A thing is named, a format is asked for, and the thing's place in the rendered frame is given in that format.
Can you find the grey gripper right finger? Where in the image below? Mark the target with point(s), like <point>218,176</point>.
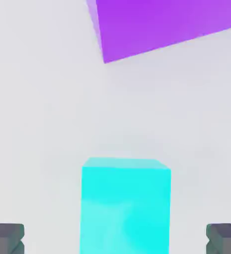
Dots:
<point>224,239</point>

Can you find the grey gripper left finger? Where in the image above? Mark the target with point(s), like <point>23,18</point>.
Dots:
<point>5,239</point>

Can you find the small cyan cube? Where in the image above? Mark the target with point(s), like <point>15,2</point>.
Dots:
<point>125,208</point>

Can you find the large purple box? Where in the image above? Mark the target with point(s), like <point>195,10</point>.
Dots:
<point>159,25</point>

